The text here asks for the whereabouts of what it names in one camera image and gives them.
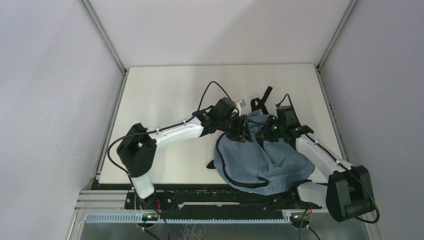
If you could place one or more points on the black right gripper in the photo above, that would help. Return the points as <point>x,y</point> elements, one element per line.
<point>264,132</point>

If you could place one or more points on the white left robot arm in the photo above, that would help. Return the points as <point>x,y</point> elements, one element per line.
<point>134,152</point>

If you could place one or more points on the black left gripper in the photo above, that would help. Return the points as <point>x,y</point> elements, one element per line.
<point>245,135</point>

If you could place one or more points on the aluminium frame front rail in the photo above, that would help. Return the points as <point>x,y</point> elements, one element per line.
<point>112,201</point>

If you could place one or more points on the blue student backpack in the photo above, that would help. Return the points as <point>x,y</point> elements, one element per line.
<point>261,167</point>

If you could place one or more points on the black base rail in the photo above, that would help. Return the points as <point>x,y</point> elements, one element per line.
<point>216,202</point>

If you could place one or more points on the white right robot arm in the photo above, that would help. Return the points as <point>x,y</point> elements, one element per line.
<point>348,192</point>

